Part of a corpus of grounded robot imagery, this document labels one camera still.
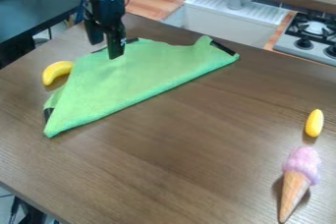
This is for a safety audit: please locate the toy sink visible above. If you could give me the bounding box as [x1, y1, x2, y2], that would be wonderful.
[161, 0, 292, 49]

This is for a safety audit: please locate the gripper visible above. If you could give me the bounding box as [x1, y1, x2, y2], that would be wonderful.
[83, 0, 128, 61]

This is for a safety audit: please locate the yellow toy banana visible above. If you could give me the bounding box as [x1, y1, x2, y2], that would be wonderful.
[40, 60, 76, 87]

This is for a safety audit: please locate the green cloth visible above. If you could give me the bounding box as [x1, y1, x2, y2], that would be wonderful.
[41, 34, 242, 139]

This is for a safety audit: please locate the black table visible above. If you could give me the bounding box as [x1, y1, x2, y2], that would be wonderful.
[0, 0, 84, 69]

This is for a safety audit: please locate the yellow toy lemon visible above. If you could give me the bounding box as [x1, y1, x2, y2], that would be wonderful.
[304, 108, 326, 139]

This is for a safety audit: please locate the pink toy ice cream cone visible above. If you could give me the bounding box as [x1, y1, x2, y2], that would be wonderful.
[276, 145, 323, 224]

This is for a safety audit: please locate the toy stove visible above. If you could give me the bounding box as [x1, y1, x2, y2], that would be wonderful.
[271, 11, 336, 68]

